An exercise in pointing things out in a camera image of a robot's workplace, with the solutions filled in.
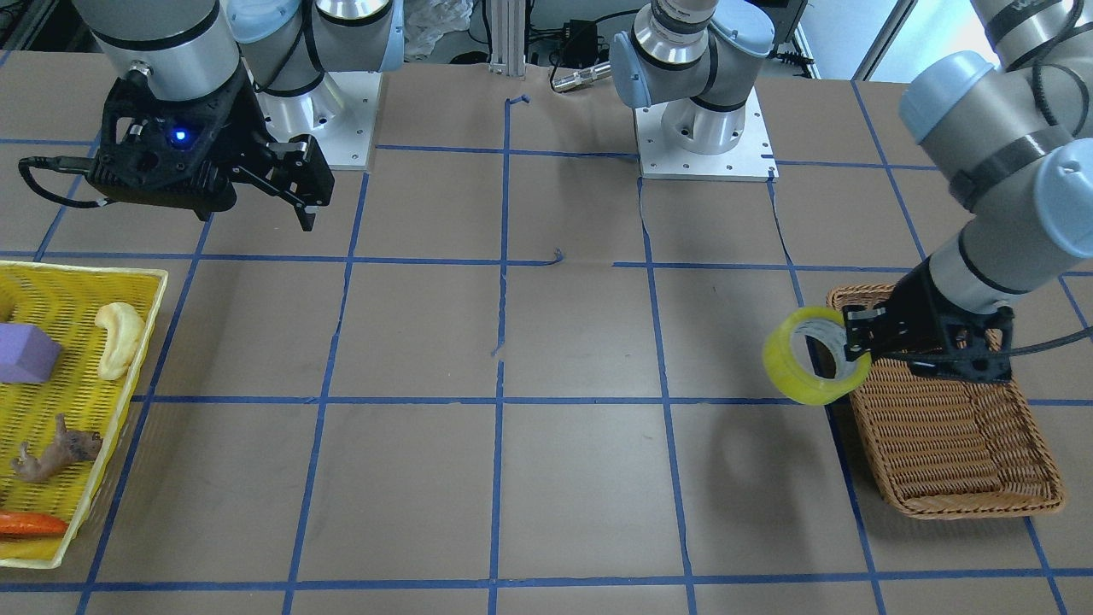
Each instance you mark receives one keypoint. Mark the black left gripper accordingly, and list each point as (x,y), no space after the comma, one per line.
(915,313)

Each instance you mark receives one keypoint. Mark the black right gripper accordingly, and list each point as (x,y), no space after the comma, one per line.
(242,130)

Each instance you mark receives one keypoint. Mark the yellow clear tape roll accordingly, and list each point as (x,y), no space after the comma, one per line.
(788,373)

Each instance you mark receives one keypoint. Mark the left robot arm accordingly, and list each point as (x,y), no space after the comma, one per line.
(1013,143)

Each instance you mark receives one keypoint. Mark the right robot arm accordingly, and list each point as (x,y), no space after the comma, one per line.
(188,48)

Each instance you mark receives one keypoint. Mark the pale yellow toy banana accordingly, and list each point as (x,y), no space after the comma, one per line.
(123,325)

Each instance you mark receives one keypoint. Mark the yellow plastic basket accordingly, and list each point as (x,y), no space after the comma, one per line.
(63,301)

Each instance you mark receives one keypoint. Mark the purple block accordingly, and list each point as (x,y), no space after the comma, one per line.
(28,354)

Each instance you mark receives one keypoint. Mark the brown toy lion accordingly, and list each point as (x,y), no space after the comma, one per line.
(68,447)

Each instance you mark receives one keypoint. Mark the orange toy carrot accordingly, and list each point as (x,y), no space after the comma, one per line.
(20,524)

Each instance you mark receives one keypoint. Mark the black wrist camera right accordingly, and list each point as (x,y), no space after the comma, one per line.
(161,153)

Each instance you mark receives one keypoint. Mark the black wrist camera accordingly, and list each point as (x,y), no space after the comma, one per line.
(955,344)
(161,153)

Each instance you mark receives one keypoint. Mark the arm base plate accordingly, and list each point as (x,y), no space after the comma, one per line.
(341,113)
(681,141)

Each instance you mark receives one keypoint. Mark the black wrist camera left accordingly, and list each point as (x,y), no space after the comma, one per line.
(955,344)

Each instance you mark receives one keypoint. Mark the aluminium frame post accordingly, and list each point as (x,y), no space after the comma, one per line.
(507,27)

